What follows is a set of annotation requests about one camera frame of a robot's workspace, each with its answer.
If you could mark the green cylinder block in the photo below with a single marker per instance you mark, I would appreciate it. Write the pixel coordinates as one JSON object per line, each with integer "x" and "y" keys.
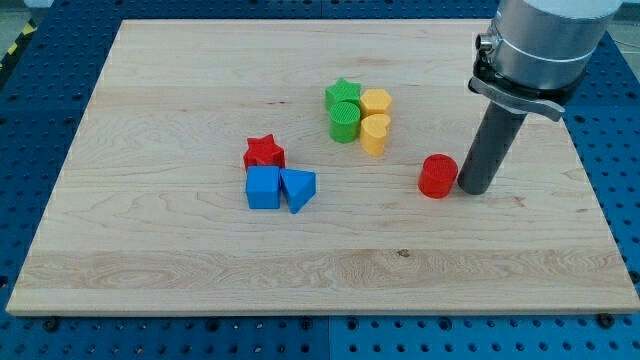
{"x": 344, "y": 122}

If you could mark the green star block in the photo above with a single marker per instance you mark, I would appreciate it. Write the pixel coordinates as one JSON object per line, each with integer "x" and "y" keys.
{"x": 342, "y": 91}

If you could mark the red star block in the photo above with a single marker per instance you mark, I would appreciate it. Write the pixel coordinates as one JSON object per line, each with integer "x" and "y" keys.
{"x": 264, "y": 151}

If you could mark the black bolt front left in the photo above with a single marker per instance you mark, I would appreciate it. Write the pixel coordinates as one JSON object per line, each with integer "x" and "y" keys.
{"x": 51, "y": 324}

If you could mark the black bolt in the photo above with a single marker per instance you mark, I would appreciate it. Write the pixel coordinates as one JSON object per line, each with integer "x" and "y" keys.
{"x": 605, "y": 320}
{"x": 51, "y": 324}

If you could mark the red cylinder block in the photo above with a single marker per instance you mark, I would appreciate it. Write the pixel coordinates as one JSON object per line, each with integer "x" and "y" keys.
{"x": 438, "y": 173}

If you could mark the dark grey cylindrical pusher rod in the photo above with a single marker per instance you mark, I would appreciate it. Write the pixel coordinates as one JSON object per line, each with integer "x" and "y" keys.
{"x": 494, "y": 137}

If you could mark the blue cube block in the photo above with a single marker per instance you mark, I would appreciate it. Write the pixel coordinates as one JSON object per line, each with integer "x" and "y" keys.
{"x": 263, "y": 187}

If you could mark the black bolt front right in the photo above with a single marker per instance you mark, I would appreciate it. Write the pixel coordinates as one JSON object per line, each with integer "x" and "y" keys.
{"x": 605, "y": 320}

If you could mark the yellow heart block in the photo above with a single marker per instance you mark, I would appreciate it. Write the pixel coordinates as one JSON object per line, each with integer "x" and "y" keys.
{"x": 374, "y": 133}

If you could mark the blue triangle block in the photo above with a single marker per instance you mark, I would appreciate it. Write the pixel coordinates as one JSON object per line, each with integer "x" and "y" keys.
{"x": 299, "y": 187}

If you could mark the light wooden board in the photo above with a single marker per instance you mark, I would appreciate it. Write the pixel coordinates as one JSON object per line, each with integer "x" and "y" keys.
{"x": 149, "y": 215}

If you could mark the yellow hexagon block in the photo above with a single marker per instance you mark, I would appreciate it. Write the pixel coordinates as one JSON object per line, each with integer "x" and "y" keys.
{"x": 375, "y": 101}

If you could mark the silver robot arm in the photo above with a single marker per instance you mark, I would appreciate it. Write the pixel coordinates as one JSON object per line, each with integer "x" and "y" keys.
{"x": 530, "y": 60}

